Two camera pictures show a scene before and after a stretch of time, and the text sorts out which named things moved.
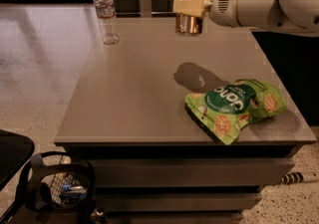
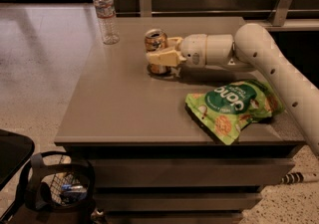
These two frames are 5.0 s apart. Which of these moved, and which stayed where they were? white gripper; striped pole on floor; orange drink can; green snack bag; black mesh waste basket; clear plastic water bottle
Moved: white gripper; orange drink can
Stayed: clear plastic water bottle; striped pole on floor; green snack bag; black mesh waste basket
